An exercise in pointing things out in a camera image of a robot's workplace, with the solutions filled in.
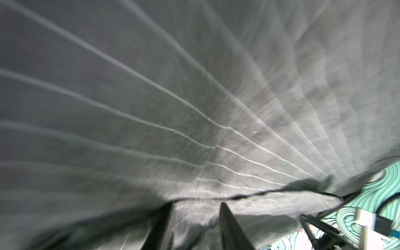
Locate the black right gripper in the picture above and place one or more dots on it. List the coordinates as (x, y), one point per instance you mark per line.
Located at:
(330, 240)

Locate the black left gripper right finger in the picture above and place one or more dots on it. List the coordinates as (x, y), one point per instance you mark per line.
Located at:
(232, 235)

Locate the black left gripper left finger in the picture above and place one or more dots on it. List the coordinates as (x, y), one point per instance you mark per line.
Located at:
(160, 237)

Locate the dark grey pinstriped shirt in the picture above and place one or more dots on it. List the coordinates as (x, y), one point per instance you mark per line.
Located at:
(112, 109)

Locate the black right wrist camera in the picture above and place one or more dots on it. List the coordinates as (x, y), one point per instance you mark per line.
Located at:
(375, 230)

